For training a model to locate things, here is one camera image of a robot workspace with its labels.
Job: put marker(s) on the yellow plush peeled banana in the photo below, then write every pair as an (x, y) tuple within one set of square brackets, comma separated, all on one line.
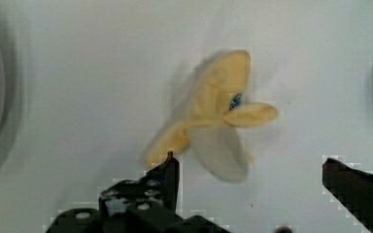
[(213, 114)]

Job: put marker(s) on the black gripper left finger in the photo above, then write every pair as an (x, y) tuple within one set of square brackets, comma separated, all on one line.
[(156, 191)]

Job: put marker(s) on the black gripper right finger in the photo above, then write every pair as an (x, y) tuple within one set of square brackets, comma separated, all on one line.
[(352, 188)]

